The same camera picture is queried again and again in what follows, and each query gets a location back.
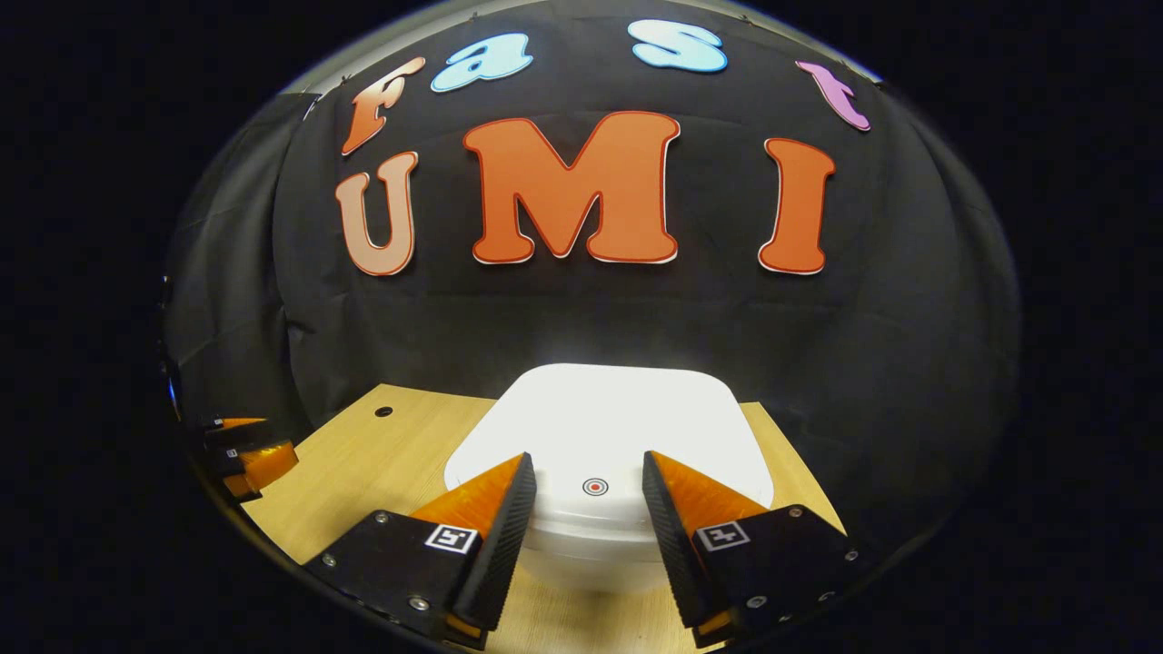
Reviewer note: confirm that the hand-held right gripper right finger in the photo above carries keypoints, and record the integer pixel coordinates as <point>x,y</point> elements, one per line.
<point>672,545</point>

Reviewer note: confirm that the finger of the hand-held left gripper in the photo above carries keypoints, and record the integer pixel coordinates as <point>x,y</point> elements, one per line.
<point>241,436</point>
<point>268,465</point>

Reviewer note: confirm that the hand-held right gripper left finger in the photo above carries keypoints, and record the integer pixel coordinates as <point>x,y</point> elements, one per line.
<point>500,545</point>

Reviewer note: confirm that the white desktop garbage bin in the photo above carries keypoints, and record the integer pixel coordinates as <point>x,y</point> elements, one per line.
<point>618,418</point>

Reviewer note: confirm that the wooden desktop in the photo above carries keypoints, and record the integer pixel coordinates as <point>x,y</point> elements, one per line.
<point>363,463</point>

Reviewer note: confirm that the black backdrop cloth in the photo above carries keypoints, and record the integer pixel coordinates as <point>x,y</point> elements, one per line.
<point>591,318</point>

